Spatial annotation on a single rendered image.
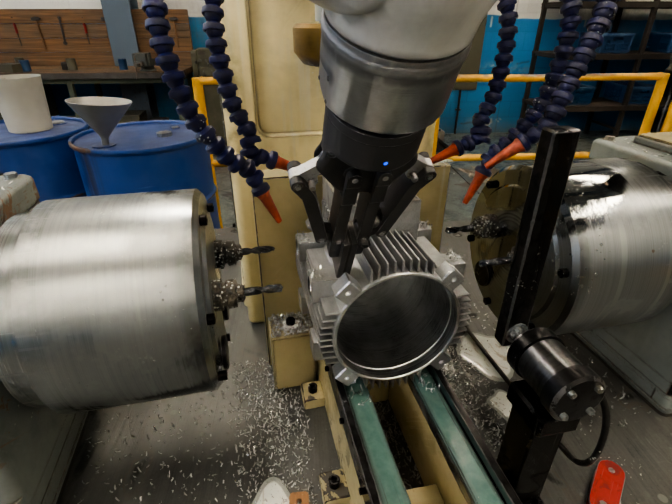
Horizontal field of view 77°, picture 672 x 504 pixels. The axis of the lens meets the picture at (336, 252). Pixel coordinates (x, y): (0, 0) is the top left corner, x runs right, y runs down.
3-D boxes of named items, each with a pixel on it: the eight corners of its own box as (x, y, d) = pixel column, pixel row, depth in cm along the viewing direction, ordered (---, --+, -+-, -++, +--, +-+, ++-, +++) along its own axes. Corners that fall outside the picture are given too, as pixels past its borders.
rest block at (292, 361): (272, 365, 75) (266, 310, 70) (310, 359, 77) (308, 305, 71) (275, 391, 70) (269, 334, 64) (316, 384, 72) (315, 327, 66)
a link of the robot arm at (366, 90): (309, -26, 26) (305, 61, 31) (338, 66, 22) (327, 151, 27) (446, -23, 28) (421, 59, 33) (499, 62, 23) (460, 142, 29)
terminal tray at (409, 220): (320, 221, 64) (319, 175, 60) (388, 215, 66) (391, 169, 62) (339, 260, 53) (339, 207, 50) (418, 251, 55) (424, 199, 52)
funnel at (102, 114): (98, 151, 196) (82, 92, 183) (151, 149, 197) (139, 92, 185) (72, 167, 173) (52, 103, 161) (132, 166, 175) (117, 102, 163)
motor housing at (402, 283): (297, 308, 70) (291, 200, 61) (406, 293, 74) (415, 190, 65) (321, 401, 53) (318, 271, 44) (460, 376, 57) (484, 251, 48)
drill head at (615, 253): (417, 285, 77) (432, 148, 65) (609, 260, 85) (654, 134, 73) (489, 387, 56) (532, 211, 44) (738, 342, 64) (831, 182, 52)
